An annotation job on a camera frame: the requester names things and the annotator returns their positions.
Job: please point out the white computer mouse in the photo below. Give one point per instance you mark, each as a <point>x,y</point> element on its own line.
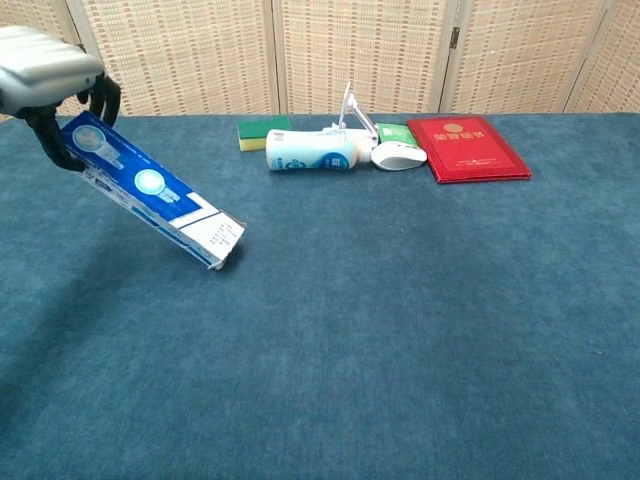
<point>397,156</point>

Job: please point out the white and blue bottle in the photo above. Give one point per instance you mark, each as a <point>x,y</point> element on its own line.
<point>310,150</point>

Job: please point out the woven bamboo folding screen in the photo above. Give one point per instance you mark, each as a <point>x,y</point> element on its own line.
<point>350,55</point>

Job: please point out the green packet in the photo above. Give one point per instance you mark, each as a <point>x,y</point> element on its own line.
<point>394,134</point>

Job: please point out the blue and white toothpaste box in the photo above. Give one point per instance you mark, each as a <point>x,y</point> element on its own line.
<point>150,187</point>

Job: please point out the white folding phone stand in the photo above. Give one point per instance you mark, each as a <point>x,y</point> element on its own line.
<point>361,120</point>

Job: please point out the red certificate booklet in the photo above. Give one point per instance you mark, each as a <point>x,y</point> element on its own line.
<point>467,147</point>

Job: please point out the left silver and black robot hand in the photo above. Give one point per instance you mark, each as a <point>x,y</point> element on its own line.
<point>40,70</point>

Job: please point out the green and yellow sponge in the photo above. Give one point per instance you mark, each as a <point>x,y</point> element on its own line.
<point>264,132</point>

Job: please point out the blue table cloth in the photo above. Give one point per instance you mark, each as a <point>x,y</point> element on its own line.
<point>350,325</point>

